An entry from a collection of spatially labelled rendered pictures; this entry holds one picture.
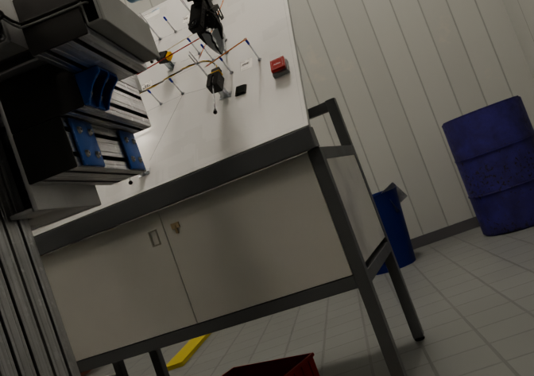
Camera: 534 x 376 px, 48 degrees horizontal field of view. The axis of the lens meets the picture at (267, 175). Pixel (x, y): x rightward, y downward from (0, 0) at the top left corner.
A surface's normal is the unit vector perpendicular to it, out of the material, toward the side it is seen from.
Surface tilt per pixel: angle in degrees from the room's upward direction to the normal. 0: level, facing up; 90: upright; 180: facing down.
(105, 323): 90
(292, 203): 90
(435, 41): 90
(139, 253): 90
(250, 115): 52
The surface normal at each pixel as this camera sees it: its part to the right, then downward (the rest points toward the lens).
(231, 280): -0.31, 0.06
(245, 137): -0.46, -0.53
